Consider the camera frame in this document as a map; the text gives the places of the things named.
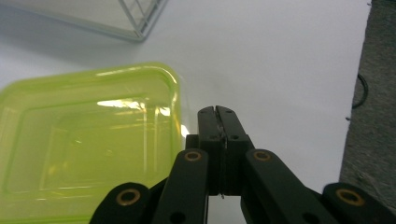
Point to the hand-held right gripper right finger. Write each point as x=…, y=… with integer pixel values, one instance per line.
x=233, y=137

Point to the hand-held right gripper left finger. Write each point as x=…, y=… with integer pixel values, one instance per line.
x=211, y=130

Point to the green plastic container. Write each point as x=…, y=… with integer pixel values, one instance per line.
x=77, y=140

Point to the white flat box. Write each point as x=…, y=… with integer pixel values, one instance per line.
x=77, y=12

